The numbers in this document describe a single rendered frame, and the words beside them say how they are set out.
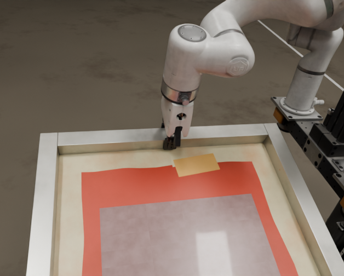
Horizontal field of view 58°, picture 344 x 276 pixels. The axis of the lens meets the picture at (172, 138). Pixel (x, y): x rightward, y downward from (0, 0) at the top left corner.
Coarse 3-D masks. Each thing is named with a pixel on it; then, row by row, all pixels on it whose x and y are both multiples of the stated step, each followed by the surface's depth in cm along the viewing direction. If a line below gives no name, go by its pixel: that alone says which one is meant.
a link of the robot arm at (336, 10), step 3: (333, 0) 49; (336, 0) 49; (339, 0) 49; (342, 0) 49; (333, 3) 49; (336, 3) 49; (339, 3) 49; (342, 3) 50; (333, 6) 50; (336, 6) 50; (339, 6) 50; (342, 6) 50; (333, 9) 50; (336, 9) 50; (339, 9) 51; (342, 9) 51; (333, 12) 51; (336, 12) 51
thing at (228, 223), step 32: (192, 192) 69; (224, 192) 70; (256, 192) 72; (192, 224) 65; (224, 224) 66; (256, 224) 67; (192, 256) 60; (224, 256) 61; (256, 256) 62; (288, 256) 63
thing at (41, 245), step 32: (160, 128) 75; (192, 128) 76; (224, 128) 78; (256, 128) 79; (288, 160) 74; (288, 192) 71; (32, 224) 56; (320, 224) 65; (32, 256) 53; (320, 256) 62
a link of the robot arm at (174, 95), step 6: (162, 78) 61; (162, 84) 61; (162, 90) 61; (168, 90) 59; (174, 90) 58; (168, 96) 60; (174, 96) 60; (180, 96) 59; (186, 96) 59; (192, 96) 60; (186, 102) 59
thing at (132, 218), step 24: (144, 168) 71; (168, 168) 72; (96, 192) 66; (120, 192) 67; (144, 192) 67; (168, 192) 68; (96, 216) 63; (120, 216) 63; (144, 216) 64; (168, 216) 65; (96, 240) 60; (120, 240) 60; (144, 240) 61; (168, 240) 62; (96, 264) 57; (120, 264) 58; (144, 264) 58; (168, 264) 59; (192, 264) 60
